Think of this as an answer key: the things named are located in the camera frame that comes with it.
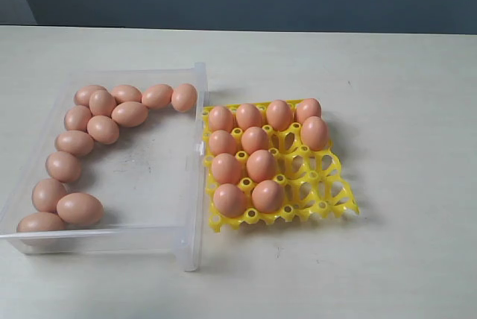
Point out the brown egg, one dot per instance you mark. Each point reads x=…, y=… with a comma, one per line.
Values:
x=130, y=114
x=47, y=193
x=157, y=96
x=268, y=196
x=248, y=115
x=222, y=142
x=80, y=209
x=226, y=169
x=75, y=142
x=279, y=115
x=230, y=200
x=103, y=129
x=184, y=97
x=77, y=118
x=101, y=103
x=124, y=93
x=83, y=95
x=63, y=167
x=261, y=165
x=314, y=133
x=307, y=108
x=220, y=118
x=253, y=139
x=41, y=221

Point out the yellow plastic egg tray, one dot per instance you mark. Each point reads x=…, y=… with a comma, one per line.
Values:
x=311, y=180

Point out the clear plastic bin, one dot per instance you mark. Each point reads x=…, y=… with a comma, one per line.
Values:
x=150, y=181

